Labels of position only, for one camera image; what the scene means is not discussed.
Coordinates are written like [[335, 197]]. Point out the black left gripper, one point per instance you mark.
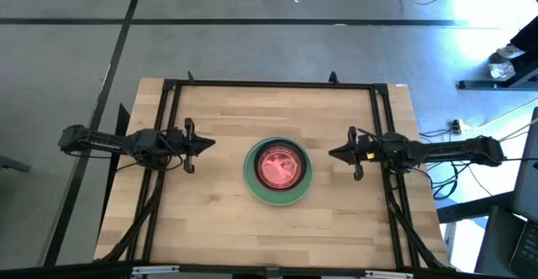
[[174, 144]]

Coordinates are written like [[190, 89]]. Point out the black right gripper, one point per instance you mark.
[[365, 152]]

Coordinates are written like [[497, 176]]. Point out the red transparent plastic plate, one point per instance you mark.
[[280, 166]]

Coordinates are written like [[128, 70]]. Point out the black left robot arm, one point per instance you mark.
[[105, 142]]

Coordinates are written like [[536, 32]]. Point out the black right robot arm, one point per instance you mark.
[[454, 151]]

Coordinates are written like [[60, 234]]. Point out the large green plastic plate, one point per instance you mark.
[[252, 186]]

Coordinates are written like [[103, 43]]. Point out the person's white shoe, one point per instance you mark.
[[501, 70], [509, 51]]

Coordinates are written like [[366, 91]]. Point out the grey laptop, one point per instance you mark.
[[527, 249]]

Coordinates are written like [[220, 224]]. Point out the person's leg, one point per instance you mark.
[[527, 37]]

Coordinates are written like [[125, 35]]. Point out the black aluminium table frame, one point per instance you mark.
[[273, 84]]

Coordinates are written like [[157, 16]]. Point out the black overhead mount beam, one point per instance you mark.
[[84, 270]]

